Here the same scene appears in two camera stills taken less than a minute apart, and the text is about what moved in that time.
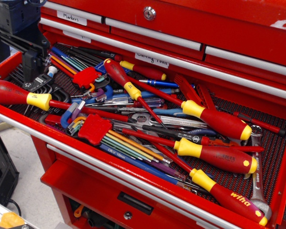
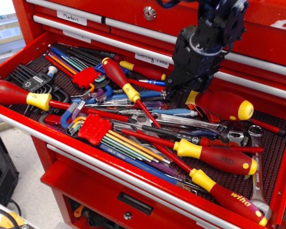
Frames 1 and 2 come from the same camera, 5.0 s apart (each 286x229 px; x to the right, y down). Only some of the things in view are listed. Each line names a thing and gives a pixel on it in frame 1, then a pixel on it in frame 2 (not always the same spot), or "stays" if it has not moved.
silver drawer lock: [149, 13] stays
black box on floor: [4, 173] stays
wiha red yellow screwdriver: [205, 183] stays
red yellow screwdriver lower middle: [211, 155] stays
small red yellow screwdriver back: [129, 65] stays
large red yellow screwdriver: [222, 124] -> [217, 105]
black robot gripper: [34, 61] -> [190, 70]
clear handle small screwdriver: [152, 102] -> [120, 101]
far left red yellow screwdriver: [7, 91] stays
